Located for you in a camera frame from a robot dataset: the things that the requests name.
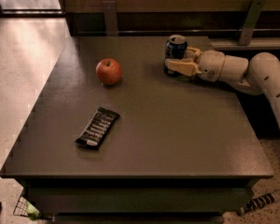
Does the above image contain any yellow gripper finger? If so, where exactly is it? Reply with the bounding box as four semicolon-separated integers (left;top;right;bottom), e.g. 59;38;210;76
185;47;203;62
165;59;203;77

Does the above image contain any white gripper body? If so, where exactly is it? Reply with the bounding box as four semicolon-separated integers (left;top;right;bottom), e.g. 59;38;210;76
198;50;226;82

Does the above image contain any blue pepsi can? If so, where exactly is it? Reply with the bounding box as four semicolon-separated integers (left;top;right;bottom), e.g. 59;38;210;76
163;34;189;78

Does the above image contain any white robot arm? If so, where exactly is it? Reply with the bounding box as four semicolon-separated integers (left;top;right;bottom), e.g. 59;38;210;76
165;47;280;130

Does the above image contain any red apple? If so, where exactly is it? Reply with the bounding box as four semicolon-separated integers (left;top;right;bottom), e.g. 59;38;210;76
96;58;122;86

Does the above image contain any dark grey table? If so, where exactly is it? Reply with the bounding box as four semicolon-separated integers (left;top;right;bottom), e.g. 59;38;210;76
0;37;273;224

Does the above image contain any black snack bar wrapper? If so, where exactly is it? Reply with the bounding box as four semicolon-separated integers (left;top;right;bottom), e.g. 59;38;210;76
76;107;119;150

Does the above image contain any striped black white stick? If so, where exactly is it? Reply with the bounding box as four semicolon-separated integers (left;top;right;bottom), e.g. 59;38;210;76
238;189;280;216

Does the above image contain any left metal bracket post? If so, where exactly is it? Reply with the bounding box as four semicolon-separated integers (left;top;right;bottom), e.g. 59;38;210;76
103;0;119;36

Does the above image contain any wire basket with green item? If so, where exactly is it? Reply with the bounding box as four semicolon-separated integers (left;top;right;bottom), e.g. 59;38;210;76
13;193;42;221

